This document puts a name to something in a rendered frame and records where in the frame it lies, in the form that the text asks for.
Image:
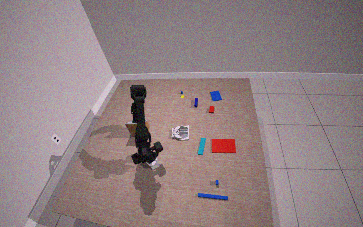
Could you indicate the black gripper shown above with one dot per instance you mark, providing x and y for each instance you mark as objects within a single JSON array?
[{"x": 157, "y": 147}]

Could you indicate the blue flat square plate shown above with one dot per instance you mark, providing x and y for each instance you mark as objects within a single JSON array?
[{"x": 216, "y": 95}]

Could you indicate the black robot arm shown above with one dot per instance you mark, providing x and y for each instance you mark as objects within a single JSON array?
[{"x": 138, "y": 94}]

